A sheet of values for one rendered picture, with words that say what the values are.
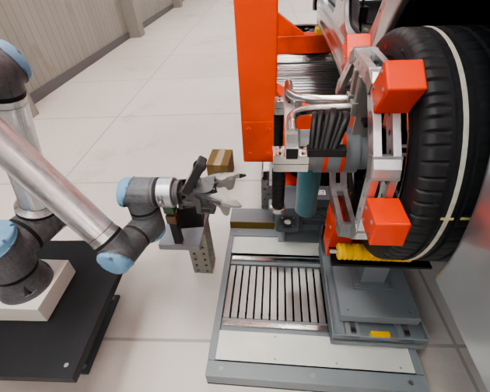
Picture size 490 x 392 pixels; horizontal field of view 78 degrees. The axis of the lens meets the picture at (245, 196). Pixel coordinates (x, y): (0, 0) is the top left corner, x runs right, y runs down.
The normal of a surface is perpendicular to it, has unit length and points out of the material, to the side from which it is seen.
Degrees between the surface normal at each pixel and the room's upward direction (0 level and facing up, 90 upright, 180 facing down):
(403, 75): 35
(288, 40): 90
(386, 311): 0
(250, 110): 90
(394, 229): 90
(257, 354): 0
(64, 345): 0
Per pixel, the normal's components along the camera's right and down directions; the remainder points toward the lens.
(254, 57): -0.09, 0.64
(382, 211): -0.05, -0.77
